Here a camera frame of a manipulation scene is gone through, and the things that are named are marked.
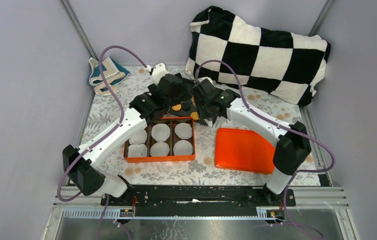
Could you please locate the round orange cookie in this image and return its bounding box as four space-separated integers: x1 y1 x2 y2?
171 104 182 112
190 111 199 121

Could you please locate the black baking tray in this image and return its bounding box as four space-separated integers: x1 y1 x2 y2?
155 79 209 125

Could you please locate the orange compartment box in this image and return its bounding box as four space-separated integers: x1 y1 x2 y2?
123 117 196 163

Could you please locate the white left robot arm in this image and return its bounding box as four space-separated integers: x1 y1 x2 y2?
62 63 192 206

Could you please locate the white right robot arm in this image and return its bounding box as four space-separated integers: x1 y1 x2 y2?
192 77 311 206

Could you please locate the black round sandwich cookie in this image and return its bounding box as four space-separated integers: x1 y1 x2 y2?
181 102 191 111

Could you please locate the floral table mat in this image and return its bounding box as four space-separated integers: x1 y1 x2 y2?
81 66 321 186

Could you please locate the white paper cupcake liner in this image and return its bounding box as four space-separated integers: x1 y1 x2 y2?
150 142 170 157
151 123 171 142
173 140 194 156
127 143 148 158
174 122 193 140
129 129 148 145

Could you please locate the orange box lid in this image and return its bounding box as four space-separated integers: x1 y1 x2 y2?
214 128 275 175

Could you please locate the teal beige folded cloth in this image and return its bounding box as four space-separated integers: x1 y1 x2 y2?
88 57 130 96

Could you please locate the black white checkered pillow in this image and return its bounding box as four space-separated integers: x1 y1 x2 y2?
185 6 331 106

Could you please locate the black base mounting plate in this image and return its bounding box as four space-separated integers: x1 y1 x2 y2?
100 185 296 217

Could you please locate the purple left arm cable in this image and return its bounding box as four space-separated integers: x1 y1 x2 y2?
56 45 153 203

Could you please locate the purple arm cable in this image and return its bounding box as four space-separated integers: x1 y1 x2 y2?
193 60 337 240
56 45 153 203

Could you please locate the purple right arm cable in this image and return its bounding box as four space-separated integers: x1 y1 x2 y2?
193 60 337 240

